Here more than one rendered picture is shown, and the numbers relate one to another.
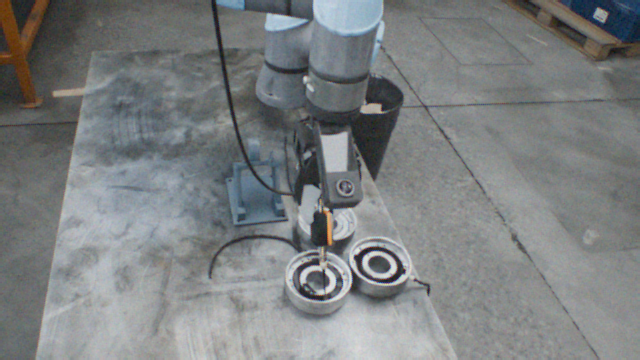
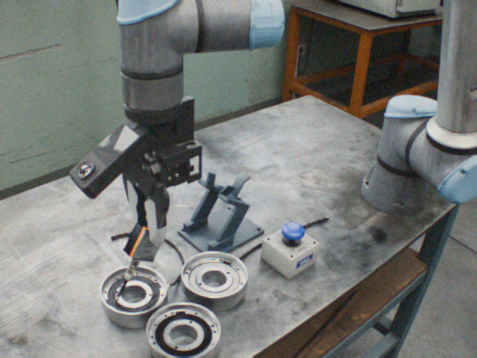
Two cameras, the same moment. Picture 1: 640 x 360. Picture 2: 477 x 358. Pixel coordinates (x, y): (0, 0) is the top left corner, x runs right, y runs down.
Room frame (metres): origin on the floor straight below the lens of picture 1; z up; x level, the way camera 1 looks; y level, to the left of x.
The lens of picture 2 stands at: (0.44, -0.55, 1.38)
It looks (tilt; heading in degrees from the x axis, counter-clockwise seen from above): 33 degrees down; 66
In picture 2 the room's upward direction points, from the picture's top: 4 degrees clockwise
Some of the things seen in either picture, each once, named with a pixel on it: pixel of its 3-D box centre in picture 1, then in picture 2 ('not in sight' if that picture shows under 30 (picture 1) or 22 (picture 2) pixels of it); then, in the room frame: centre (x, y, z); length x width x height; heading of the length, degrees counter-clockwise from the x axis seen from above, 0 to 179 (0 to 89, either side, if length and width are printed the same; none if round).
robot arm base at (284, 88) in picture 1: (287, 75); (399, 176); (1.11, 0.10, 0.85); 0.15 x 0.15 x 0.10
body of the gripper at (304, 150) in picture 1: (327, 133); (159, 142); (0.57, -0.01, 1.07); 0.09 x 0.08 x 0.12; 20
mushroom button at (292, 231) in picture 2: not in sight; (291, 239); (0.79, 0.00, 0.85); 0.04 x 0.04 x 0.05
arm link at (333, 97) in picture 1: (334, 85); (151, 85); (0.56, -0.01, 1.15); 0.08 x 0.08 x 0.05
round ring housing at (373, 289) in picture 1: (378, 267); (183, 337); (0.56, -0.13, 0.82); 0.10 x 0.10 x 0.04
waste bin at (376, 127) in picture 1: (355, 132); not in sight; (1.82, -0.15, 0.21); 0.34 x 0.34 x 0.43
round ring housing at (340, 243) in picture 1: (326, 226); (214, 282); (0.64, -0.03, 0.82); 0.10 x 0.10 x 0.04
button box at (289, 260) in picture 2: not in sight; (292, 249); (0.79, 0.00, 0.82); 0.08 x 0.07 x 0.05; 19
